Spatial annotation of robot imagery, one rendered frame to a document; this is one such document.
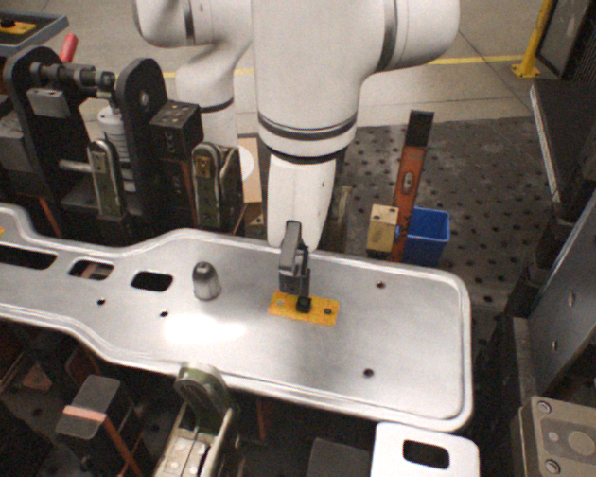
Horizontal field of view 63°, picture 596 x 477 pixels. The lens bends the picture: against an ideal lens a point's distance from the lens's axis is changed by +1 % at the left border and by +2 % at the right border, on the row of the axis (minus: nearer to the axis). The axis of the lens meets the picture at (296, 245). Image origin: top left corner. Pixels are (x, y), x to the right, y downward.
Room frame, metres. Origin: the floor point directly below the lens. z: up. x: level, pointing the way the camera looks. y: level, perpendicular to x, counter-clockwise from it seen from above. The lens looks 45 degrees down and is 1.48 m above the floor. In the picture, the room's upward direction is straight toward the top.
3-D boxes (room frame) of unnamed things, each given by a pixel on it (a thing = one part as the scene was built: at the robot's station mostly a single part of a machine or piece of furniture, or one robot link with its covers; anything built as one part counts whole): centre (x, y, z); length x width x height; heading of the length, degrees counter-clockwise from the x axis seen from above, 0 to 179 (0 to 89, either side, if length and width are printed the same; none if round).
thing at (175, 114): (0.63, 0.18, 0.91); 0.07 x 0.05 x 0.42; 167
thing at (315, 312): (0.37, -0.01, 1.01); 0.08 x 0.04 x 0.01; 77
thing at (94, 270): (0.43, 0.27, 0.84); 0.12 x 0.05 x 0.29; 167
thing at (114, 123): (0.65, 0.30, 0.94); 0.18 x 0.13 x 0.49; 77
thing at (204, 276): (0.40, 0.11, 1.02); 0.03 x 0.03 x 0.07
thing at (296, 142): (0.37, -0.01, 1.26); 0.09 x 0.08 x 0.03; 167
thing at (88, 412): (0.24, 0.22, 0.84); 0.11 x 0.08 x 0.29; 167
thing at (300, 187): (0.37, -0.01, 1.20); 0.10 x 0.07 x 0.11; 167
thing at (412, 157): (0.49, -0.14, 0.95); 0.03 x 0.01 x 0.50; 77
